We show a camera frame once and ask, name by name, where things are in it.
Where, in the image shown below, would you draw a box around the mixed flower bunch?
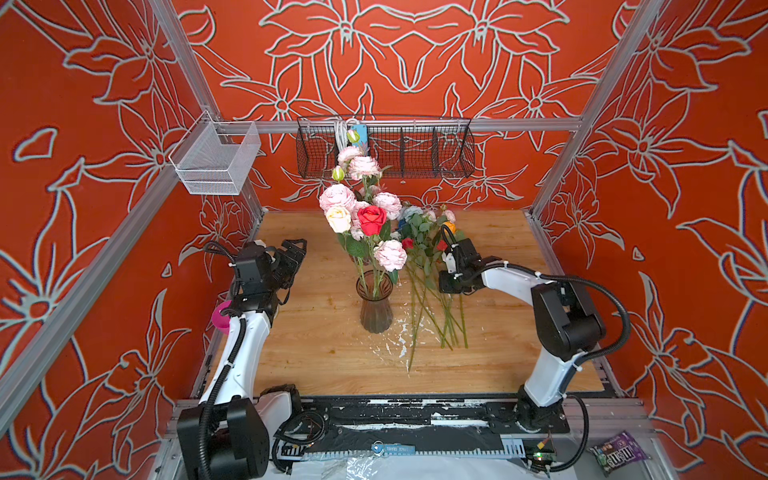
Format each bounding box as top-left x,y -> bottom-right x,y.
397,204 -> 469,369

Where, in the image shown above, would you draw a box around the pale pink flower stem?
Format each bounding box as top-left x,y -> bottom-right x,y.
319,166 -> 357,234

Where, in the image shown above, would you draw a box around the brown glass vase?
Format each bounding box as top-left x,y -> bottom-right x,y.
356,270 -> 393,334

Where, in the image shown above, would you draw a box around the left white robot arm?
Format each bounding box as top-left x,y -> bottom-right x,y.
177,239 -> 307,479

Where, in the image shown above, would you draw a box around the pink peony stem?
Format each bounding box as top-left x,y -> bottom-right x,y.
372,240 -> 408,299

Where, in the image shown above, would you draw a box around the red rose stem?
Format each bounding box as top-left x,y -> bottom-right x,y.
344,205 -> 389,300

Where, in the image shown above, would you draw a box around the purple candy bag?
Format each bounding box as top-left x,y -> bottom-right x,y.
588,431 -> 650,477

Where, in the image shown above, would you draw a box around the black wire basket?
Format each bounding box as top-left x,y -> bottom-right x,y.
296,115 -> 476,179

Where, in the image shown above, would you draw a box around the clear plastic bin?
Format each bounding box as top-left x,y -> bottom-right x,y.
169,111 -> 262,196

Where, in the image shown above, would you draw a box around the peach rose stem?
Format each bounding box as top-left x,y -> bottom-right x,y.
325,206 -> 380,298

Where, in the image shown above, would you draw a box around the pink plastic cup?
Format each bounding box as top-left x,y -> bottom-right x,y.
211,300 -> 231,335

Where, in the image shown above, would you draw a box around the light blue box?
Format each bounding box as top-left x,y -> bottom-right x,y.
347,124 -> 368,146

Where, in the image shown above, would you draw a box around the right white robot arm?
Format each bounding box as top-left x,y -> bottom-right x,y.
438,228 -> 631,433

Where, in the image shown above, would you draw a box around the pink carnation stem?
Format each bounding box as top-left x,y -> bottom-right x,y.
373,192 -> 403,220

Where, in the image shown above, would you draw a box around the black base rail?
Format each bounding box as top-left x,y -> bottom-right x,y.
275,394 -> 571,461

